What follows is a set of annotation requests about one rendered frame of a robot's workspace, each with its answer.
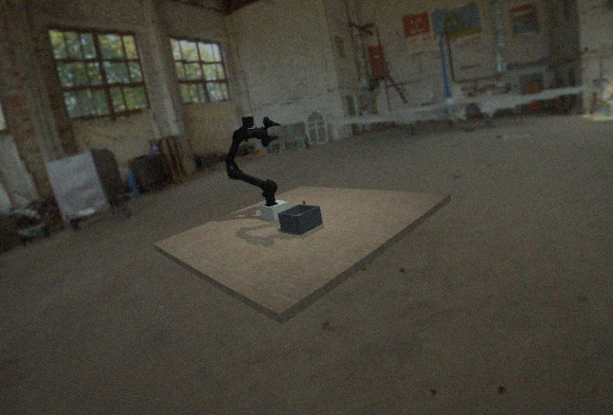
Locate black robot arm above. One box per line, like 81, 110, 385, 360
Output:
225, 117, 278, 207

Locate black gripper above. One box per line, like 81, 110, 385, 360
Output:
254, 117, 280, 147

